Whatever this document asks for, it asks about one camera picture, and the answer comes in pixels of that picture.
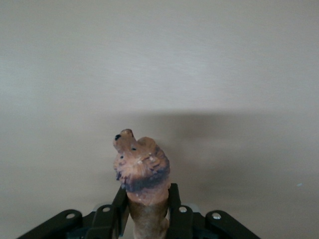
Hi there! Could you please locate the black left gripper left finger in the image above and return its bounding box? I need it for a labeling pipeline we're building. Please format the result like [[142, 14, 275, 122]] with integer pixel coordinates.
[[86, 187, 131, 239]]

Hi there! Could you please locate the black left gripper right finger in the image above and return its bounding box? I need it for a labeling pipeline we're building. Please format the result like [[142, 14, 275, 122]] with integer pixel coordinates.
[[166, 183, 194, 239]]

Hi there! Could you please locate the brown toy dog figurine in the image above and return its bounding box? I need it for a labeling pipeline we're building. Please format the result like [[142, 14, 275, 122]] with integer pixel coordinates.
[[112, 128, 172, 239]]

